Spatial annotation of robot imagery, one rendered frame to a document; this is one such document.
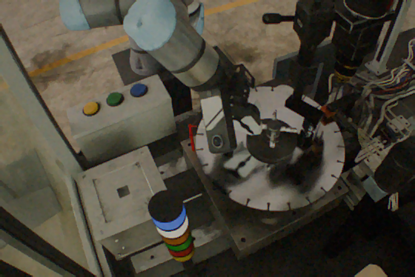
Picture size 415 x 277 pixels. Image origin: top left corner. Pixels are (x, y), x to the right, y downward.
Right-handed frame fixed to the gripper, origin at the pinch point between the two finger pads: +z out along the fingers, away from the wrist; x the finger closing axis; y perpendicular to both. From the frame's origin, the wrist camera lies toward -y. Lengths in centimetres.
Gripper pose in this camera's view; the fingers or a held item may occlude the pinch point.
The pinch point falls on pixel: (255, 133)
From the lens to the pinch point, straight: 68.1
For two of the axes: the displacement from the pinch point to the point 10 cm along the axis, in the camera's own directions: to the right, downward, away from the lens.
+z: 5.6, 4.4, 7.0
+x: -8.0, 0.9, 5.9
